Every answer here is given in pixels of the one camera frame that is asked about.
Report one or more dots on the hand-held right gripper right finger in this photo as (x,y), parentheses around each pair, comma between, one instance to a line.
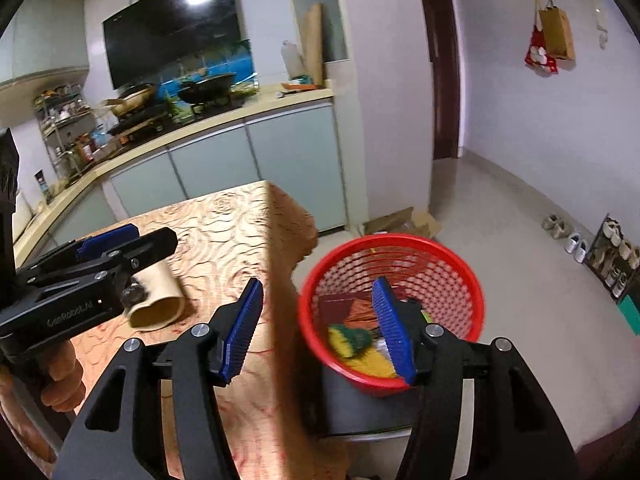
(395,330)

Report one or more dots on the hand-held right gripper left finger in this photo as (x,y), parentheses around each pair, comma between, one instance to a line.
(242,330)

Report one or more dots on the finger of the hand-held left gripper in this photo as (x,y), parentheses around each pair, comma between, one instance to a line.
(107,240)
(150,250)

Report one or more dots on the green wrapper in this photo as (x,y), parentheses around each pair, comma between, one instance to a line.
(361,340)

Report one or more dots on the black wrapper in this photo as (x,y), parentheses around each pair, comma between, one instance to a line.
(134,294)

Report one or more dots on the beige paper cup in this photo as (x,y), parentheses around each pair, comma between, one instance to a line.
(160,300)

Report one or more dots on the yellow foam net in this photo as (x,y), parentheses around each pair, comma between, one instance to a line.
(340,342)

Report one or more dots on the red plastic basket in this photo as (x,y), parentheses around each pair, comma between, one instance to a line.
(320,270)

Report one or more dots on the person's left hand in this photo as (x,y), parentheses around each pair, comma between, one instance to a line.
(62,370)

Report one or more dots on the orange brown wrapper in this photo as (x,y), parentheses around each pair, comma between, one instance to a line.
(362,312)

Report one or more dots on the dark red box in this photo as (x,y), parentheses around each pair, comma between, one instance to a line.
(332,310)

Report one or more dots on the gold rose patterned tablecloth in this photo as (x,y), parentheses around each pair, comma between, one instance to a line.
(220,230)

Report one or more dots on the black stool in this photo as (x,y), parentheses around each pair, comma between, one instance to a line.
(360,410)

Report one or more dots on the cardboard box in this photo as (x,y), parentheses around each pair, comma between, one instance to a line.
(400,222)

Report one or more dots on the metal kitchen rack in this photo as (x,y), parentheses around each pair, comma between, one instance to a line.
(70,130)

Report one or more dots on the black gas stove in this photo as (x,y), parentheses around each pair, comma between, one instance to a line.
(150,120)

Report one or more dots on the golden cooking pan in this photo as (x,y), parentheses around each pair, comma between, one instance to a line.
(130,102)

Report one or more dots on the kitchen counter cabinet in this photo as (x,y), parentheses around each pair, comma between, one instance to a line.
(290,155)

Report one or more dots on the black wok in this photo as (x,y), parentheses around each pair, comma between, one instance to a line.
(207,87)

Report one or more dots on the beige pair of shoes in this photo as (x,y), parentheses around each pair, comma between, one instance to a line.
(555,225)

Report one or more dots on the white pair of shoes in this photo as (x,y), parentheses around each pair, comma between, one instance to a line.
(576,247)

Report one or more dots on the blue printed backsplash panel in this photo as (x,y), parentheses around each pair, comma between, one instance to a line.
(230,62)

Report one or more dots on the black range hood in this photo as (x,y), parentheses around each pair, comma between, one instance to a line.
(170,25)

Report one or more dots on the shoe rack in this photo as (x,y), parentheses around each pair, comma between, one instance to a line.
(615,255)

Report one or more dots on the clear plastic jug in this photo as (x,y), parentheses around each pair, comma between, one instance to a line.
(292,62)

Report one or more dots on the wooden cutting board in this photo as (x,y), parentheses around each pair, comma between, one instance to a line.
(312,45)

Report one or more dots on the frosted glass window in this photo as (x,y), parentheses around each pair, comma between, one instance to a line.
(315,5)

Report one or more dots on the red hanging bag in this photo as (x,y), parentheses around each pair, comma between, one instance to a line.
(537,57)

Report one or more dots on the brown paper bag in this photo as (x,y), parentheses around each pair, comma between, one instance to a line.
(557,32)

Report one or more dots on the white intercom phone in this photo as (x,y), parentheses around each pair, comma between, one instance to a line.
(601,25)

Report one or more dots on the pale wall cabinet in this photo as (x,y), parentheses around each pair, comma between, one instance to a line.
(45,35)

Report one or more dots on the dark door frame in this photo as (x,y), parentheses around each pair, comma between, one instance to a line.
(442,60)

